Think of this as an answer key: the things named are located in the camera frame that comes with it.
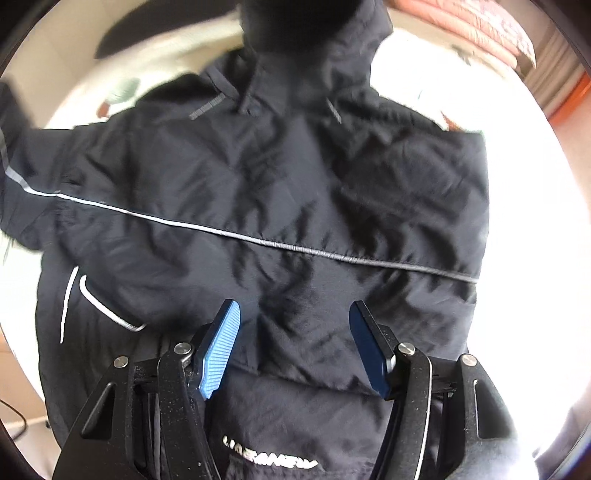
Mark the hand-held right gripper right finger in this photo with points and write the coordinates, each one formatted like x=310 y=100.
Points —
x=369 y=350

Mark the pink patterned pillow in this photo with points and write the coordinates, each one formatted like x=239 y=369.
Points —
x=512 y=32

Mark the pink folded blanket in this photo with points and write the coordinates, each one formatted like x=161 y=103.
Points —
x=452 y=23

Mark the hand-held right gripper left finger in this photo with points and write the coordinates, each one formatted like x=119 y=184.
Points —
x=219 y=350

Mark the black jacket with grey piping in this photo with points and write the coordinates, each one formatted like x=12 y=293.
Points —
x=277 y=184

